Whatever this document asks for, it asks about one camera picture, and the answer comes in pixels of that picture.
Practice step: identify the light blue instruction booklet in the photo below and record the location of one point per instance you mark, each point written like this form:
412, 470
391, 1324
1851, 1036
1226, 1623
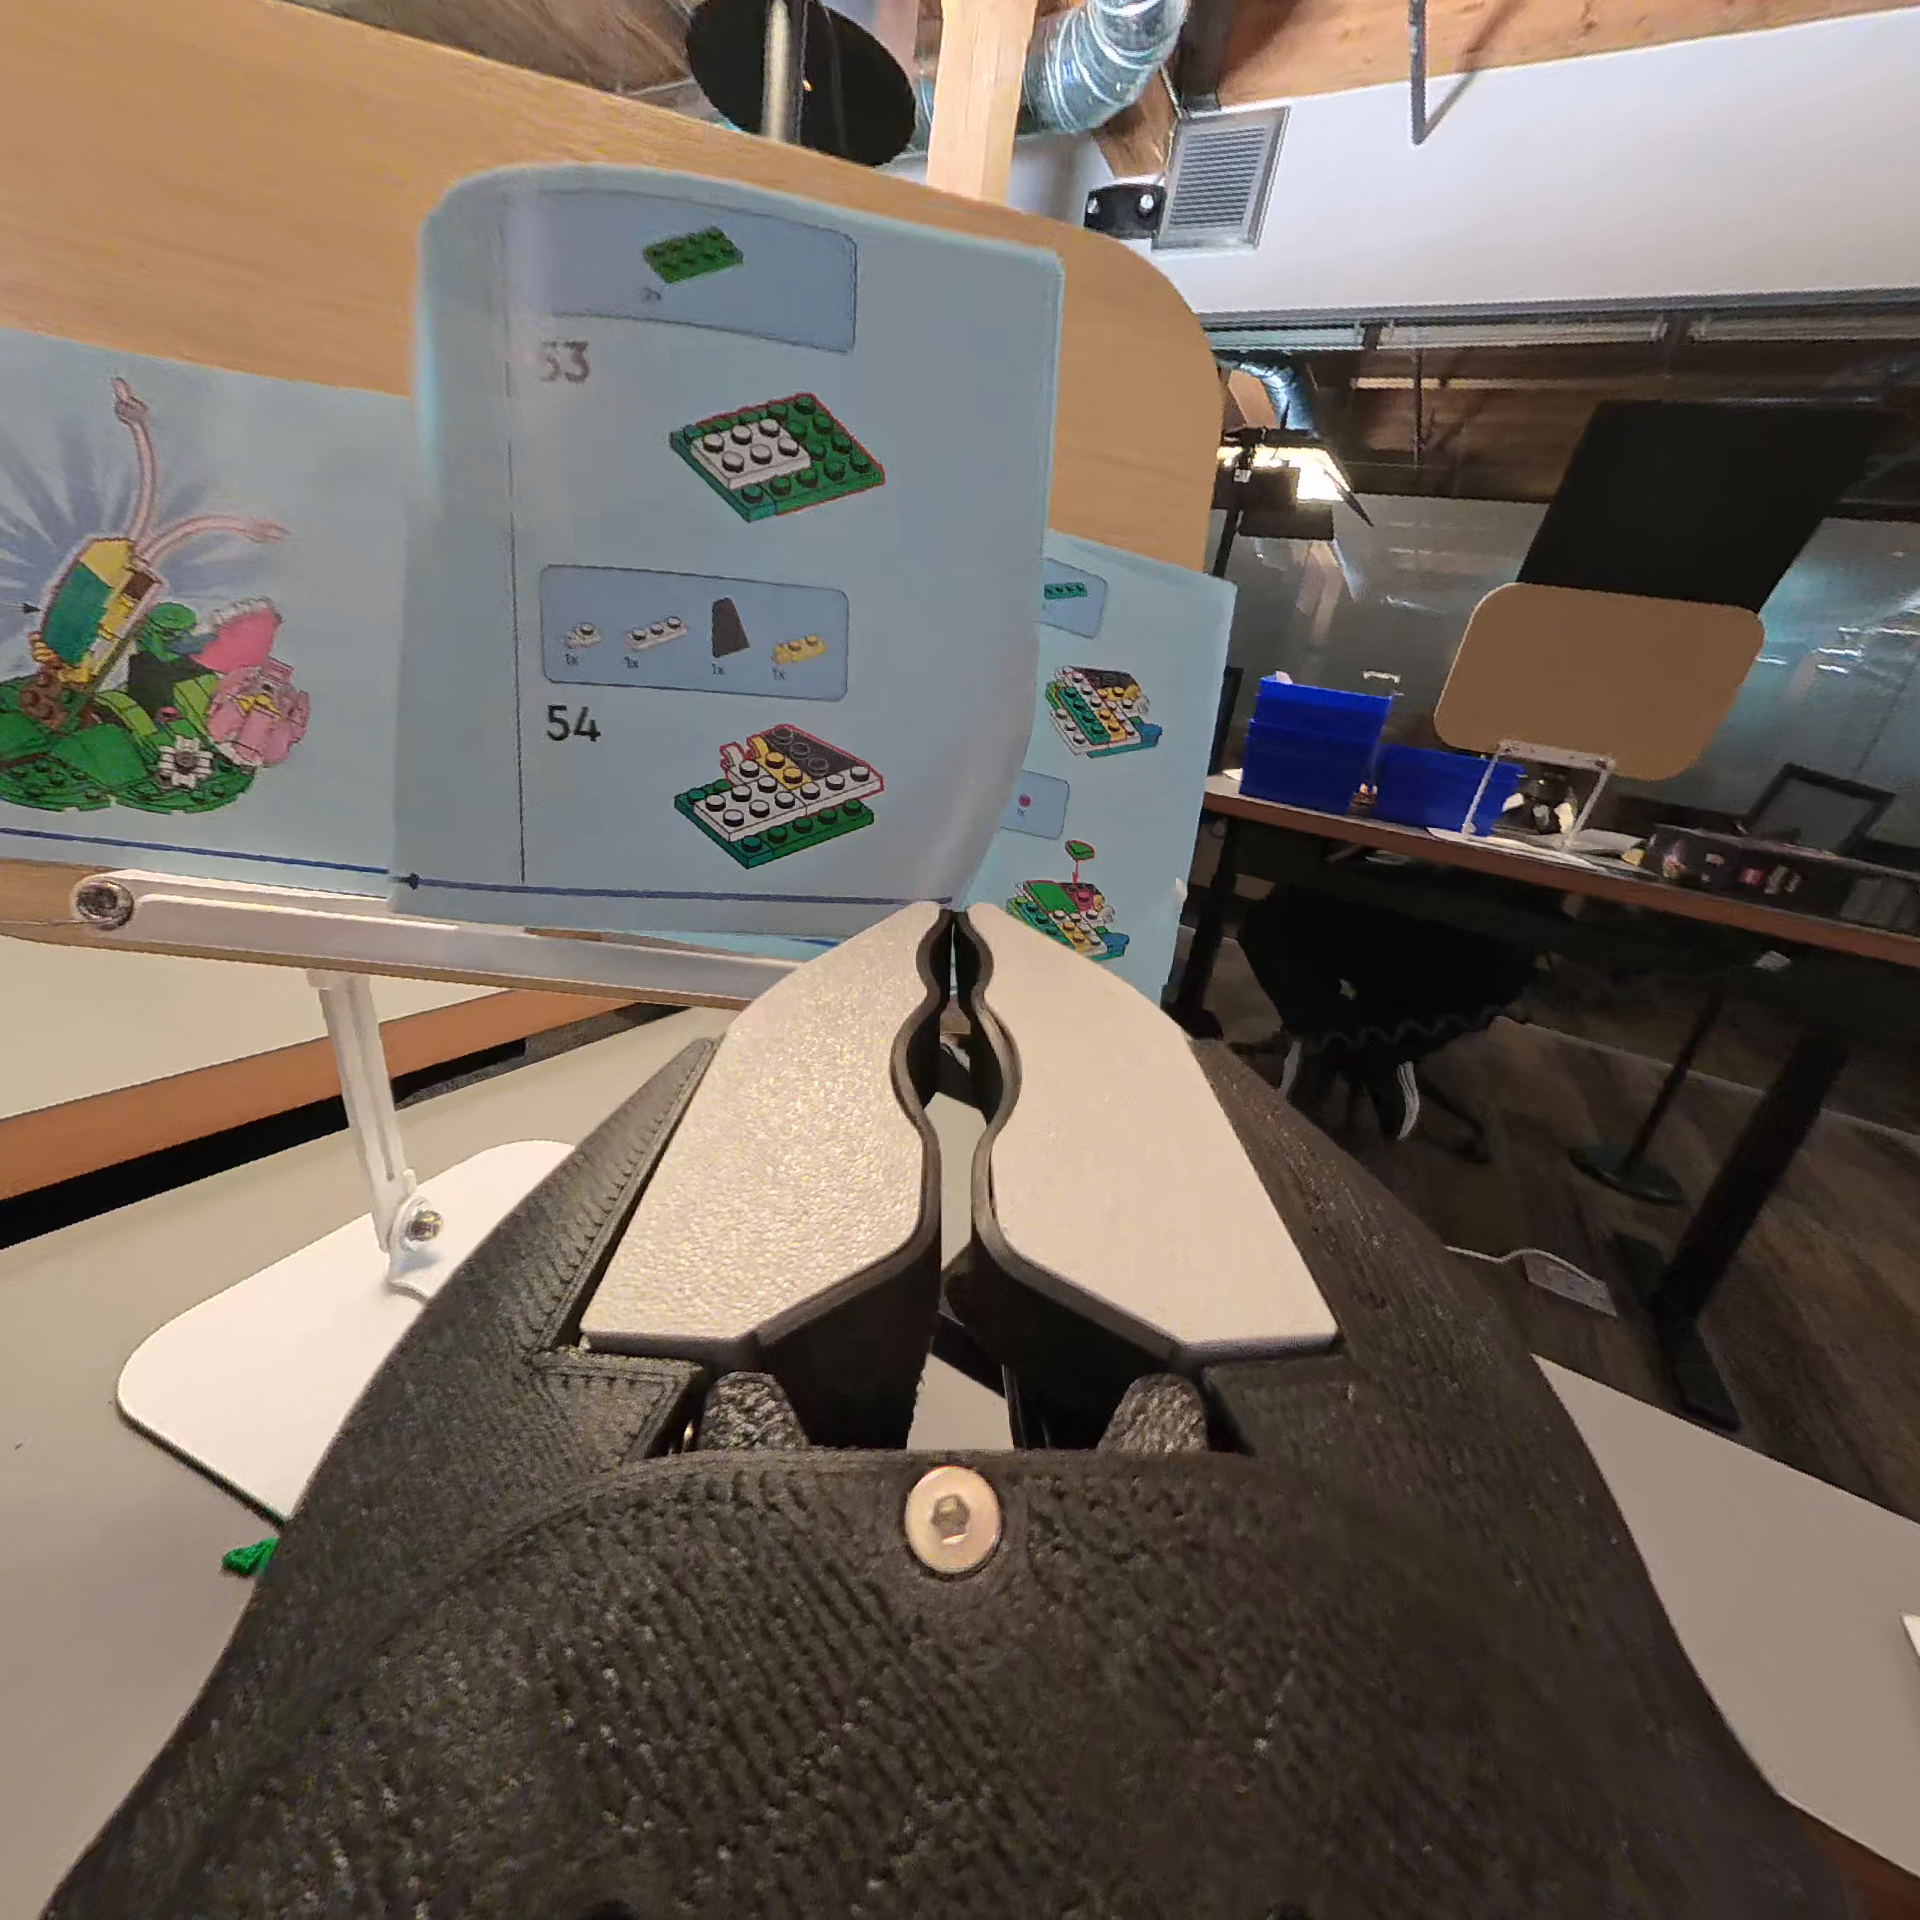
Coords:
672, 494

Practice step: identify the black panel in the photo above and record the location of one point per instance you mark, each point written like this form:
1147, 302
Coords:
1695, 504

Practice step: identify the blue storage bin stack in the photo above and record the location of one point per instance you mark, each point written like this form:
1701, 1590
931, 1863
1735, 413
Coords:
1317, 743

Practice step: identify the wall vent grille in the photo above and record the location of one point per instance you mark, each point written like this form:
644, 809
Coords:
1221, 179

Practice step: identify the wooden book stand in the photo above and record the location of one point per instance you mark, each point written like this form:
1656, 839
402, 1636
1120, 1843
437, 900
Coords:
1603, 673
226, 151

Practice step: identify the black picture frame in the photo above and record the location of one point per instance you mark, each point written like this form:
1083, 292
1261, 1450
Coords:
1821, 811

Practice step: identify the black studio light stand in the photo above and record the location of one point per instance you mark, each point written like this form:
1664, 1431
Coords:
1275, 504

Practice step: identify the silver flexible air duct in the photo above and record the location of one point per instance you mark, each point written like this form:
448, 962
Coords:
1111, 59

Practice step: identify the black hanging lamp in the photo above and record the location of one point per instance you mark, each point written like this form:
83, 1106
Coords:
804, 67

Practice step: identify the black wall device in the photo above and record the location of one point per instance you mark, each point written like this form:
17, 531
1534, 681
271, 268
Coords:
1123, 208

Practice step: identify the wood-edged desk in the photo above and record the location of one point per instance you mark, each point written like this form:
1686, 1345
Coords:
1769, 921
152, 1036

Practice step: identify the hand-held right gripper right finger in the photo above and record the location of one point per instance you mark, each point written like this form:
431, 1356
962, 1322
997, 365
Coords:
1139, 1187

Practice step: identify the black printed box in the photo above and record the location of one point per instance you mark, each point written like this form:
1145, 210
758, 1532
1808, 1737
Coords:
1740, 863

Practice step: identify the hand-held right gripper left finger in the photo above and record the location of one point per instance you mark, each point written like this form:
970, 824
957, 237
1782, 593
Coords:
780, 1172

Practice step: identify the green lego piece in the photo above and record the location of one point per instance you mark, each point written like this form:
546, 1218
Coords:
250, 1558

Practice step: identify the black ceiling rod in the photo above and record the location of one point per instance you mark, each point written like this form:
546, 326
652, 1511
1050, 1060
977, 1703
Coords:
1420, 67

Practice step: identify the white floor label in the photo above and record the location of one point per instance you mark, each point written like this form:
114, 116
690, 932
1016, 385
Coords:
1571, 1286

